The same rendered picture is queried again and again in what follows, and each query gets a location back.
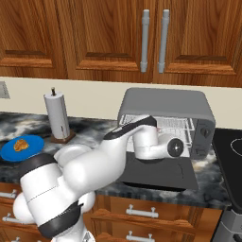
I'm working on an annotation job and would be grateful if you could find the grey toaster oven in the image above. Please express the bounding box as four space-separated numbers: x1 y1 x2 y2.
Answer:
116 87 217 161

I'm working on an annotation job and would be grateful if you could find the dark toaster oven door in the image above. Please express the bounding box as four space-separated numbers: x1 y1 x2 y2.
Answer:
117 150 200 192

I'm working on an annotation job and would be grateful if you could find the wooden cupboard door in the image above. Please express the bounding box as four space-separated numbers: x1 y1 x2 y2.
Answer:
0 0 69 79
56 0 156 83
152 0 242 89

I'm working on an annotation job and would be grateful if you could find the white paper towel roll holder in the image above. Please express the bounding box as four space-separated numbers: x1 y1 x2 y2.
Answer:
43 87 77 145

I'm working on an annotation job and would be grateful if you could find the blue plate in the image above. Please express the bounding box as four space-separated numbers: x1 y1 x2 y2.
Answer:
0 134 45 164

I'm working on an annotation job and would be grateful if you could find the wooden drawer front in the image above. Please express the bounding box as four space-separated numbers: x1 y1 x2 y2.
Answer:
0 181 24 206
94 229 198 242
0 202 41 235
91 194 224 236

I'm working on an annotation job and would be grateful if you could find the black stove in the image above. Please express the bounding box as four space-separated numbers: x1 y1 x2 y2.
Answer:
210 128 242 242

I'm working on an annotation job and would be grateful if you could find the wire toaster oven rack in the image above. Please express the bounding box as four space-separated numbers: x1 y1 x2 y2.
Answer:
120 113 196 149

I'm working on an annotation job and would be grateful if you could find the grey cupboard handle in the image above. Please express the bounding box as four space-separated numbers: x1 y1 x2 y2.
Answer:
139 9 151 74
157 9 171 75

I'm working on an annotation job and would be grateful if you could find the silver drawer handle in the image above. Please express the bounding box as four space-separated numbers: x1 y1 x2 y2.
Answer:
125 230 156 242
2 213 21 224
125 203 160 219
0 188 18 200

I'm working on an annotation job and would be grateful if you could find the grey wall socket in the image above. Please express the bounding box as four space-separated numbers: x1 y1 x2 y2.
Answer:
0 80 10 100

